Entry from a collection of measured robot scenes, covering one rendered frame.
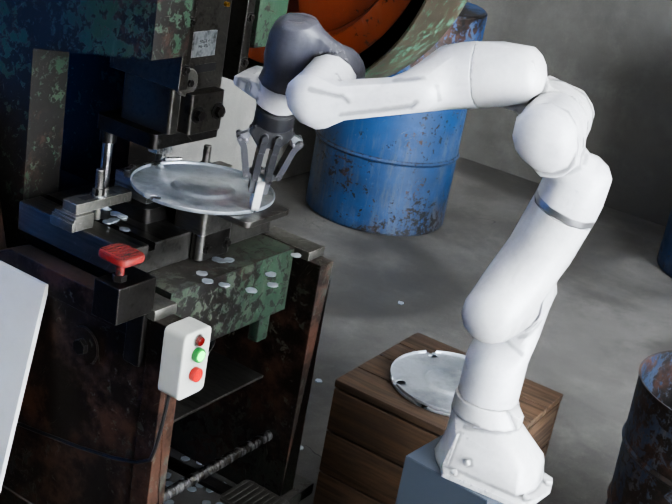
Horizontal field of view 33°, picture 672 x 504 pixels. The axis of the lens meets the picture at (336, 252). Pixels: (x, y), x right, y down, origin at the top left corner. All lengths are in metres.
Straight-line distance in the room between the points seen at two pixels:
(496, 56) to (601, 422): 1.77
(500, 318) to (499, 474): 0.32
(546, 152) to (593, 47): 3.59
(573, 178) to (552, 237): 0.11
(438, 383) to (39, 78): 1.09
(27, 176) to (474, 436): 1.02
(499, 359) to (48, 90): 1.03
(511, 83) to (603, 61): 3.52
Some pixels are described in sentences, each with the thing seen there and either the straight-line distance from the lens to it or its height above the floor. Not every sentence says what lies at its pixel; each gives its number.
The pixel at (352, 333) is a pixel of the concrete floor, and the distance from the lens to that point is 3.59.
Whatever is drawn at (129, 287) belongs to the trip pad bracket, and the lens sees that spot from 2.00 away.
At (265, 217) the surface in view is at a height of 0.78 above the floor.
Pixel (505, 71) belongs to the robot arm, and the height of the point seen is 1.18.
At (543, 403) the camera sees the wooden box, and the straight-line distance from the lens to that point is 2.65.
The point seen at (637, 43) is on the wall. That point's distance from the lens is 5.30.
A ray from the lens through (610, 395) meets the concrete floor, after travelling 3.60.
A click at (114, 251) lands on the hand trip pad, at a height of 0.76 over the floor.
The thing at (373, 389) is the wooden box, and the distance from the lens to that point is 2.53.
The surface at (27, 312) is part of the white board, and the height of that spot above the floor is 0.52.
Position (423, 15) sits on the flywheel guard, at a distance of 2.31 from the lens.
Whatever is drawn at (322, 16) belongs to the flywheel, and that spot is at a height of 1.10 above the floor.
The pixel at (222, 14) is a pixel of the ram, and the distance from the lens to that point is 2.26.
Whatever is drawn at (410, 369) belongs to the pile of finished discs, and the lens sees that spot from 2.63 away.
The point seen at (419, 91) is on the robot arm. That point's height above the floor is 1.13.
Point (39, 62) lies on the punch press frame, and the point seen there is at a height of 0.98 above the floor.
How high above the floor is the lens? 1.54
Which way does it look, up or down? 21 degrees down
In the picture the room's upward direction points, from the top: 10 degrees clockwise
